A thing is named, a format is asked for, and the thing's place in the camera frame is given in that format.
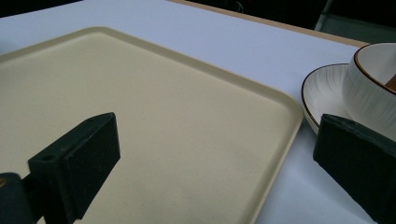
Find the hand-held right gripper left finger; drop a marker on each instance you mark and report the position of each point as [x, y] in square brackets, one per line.
[77, 168]

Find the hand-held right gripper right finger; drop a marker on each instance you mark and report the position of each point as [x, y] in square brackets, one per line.
[358, 158]

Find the white bowl with brown rim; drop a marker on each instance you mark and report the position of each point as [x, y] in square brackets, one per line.
[370, 93]

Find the white plate with brown rim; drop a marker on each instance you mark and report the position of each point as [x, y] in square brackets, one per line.
[327, 93]

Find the beige plastic tray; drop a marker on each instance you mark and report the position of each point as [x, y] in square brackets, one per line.
[174, 124]

